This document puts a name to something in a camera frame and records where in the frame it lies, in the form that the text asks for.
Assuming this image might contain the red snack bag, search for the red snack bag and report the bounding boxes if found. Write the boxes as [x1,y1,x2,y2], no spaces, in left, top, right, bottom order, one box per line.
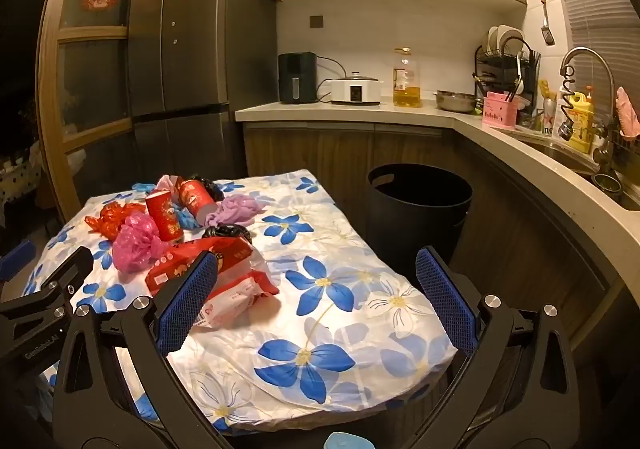
[144,235,255,297]

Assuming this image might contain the beer can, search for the beer can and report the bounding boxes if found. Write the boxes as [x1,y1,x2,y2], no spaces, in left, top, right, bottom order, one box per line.
[541,96,556,136]

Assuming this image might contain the wooden glass door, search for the wooden glass door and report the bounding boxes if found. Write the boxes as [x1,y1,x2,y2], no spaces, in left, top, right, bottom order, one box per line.
[36,0,139,220]

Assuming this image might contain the wall socket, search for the wall socket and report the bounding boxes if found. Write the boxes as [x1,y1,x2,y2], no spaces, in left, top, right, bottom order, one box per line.
[309,15,323,29]

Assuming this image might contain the cooking oil bottle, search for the cooking oil bottle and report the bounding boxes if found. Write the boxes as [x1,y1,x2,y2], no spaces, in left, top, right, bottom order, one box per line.
[393,47,422,108]

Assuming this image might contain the pink utensil holder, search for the pink utensil holder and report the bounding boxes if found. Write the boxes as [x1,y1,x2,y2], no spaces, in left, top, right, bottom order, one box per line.
[482,92,518,128]

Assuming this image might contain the polka dot table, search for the polka dot table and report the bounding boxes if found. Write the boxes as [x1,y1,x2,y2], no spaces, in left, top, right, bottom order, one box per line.
[1,142,43,216]

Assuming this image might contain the blue floral tablecloth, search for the blue floral tablecloth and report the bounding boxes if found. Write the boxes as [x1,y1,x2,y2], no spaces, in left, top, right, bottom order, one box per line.
[22,168,459,434]

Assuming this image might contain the white rice cooker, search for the white rice cooker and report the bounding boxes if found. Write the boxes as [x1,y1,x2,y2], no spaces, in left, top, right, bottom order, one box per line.
[330,72,381,106]

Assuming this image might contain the black air fryer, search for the black air fryer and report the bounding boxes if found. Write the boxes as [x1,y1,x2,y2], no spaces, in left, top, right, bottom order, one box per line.
[278,52,317,104]

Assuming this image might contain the steel kitchen faucet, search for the steel kitchen faucet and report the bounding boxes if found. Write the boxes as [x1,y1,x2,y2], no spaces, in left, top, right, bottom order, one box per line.
[555,46,618,175]

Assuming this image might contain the window blinds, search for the window blinds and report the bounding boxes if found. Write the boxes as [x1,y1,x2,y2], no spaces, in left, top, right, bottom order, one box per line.
[562,0,639,108]

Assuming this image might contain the yellow detergent bottle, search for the yellow detergent bottle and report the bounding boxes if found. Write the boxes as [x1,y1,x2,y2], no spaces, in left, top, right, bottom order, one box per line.
[567,92,594,154]

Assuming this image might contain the steel bowl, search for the steel bowl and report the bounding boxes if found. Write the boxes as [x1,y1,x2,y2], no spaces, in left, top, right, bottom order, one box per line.
[434,91,477,113]

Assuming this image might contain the dark grey refrigerator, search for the dark grey refrigerator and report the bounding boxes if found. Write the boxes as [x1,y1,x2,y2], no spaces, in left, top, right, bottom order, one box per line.
[128,0,278,180]

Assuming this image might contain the orange red plastic bag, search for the orange red plastic bag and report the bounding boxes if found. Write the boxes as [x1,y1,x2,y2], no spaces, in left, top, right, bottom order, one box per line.
[85,202,145,242]

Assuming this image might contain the hanging slotted spatula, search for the hanging slotted spatula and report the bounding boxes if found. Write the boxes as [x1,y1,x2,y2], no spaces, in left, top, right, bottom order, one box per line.
[540,0,555,46]

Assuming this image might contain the red white wrapper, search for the red white wrapper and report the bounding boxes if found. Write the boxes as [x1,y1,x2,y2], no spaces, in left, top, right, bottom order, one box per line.
[194,270,279,329]

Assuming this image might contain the pink plastic bag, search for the pink plastic bag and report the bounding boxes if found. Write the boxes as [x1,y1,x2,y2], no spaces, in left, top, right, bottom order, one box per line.
[113,211,169,273]

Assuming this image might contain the wooden lower cabinets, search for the wooden lower cabinets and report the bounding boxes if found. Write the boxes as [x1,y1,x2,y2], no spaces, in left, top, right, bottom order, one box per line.
[244,122,638,345]

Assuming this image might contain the black dish rack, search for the black dish rack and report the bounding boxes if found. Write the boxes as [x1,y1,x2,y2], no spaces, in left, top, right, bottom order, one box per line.
[474,35,541,113]

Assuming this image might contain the steel sink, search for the steel sink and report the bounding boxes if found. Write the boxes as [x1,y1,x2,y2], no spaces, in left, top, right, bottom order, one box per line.
[500,130,639,212]

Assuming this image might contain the black trash bin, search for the black trash bin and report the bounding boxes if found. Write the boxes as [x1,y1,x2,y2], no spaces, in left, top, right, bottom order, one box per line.
[364,163,473,284]

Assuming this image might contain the purple plastic bag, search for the purple plastic bag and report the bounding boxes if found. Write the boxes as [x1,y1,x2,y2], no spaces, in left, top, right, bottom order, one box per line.
[204,195,265,227]

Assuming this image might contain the red paper cup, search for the red paper cup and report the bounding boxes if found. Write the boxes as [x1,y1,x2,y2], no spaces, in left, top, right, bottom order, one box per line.
[178,180,218,225]
[145,190,183,242]

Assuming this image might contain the blue plastic glove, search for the blue plastic glove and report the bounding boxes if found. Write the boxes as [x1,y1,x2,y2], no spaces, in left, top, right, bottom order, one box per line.
[172,203,201,230]

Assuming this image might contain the pink cloth on rack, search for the pink cloth on rack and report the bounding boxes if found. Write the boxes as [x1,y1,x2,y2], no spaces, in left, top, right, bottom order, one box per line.
[615,86,640,140]

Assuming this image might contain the sink strainer cup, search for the sink strainer cup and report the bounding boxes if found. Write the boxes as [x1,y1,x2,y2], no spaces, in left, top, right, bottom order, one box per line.
[590,173,623,200]

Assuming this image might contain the black bag at back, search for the black bag at back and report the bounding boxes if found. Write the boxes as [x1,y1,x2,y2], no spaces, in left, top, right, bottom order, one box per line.
[193,175,224,202]

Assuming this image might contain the black plastic bag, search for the black plastic bag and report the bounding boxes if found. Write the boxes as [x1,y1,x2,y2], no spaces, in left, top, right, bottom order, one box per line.
[202,224,253,243]

